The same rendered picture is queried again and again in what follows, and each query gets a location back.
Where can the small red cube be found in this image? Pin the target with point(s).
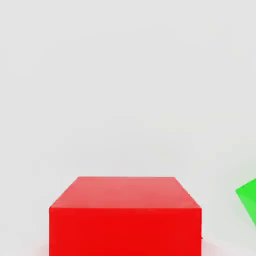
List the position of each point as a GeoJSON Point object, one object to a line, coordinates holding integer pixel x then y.
{"type": "Point", "coordinates": [125, 224]}

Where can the small green cube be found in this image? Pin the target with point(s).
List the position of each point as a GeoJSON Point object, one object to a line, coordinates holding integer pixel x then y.
{"type": "Point", "coordinates": [248, 200]}

